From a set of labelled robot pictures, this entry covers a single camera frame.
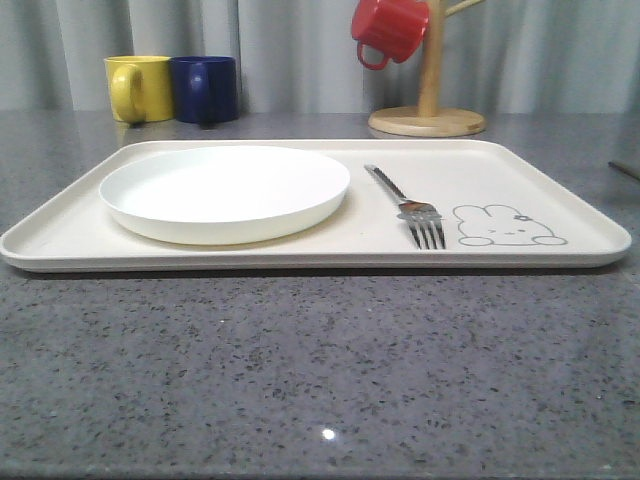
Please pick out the beige rabbit serving tray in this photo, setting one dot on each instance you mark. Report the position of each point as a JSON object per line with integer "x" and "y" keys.
{"x": 497, "y": 210}

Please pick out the wooden mug tree stand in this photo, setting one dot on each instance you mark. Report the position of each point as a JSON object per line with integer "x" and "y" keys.
{"x": 428, "y": 118}

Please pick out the red mug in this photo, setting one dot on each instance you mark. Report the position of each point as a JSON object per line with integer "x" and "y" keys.
{"x": 388, "y": 30}

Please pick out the white round plate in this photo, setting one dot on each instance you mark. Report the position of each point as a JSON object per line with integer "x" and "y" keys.
{"x": 225, "y": 195}

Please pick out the silver metal fork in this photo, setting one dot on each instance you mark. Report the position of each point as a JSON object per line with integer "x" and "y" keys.
{"x": 423, "y": 219}

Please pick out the yellow mug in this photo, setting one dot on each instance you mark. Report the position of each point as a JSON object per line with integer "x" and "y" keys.
{"x": 139, "y": 88}

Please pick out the grey curtain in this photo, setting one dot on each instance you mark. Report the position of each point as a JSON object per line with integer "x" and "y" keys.
{"x": 299, "y": 56}

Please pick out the dark blue mug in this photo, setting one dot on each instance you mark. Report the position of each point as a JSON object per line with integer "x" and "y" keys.
{"x": 204, "y": 89}

